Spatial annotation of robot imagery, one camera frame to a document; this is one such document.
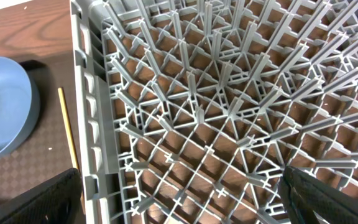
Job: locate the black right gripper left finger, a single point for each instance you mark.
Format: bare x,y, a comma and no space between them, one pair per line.
57,200

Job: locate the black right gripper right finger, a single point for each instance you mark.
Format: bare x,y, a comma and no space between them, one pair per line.
304,197

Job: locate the grey dishwasher rack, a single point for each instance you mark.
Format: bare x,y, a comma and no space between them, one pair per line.
189,111

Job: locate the brown serving tray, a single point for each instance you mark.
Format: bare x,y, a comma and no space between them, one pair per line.
45,152

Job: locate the wooden chopstick right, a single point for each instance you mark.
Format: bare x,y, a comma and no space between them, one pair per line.
66,120

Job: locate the dark blue plate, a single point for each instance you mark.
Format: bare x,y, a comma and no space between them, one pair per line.
19,105

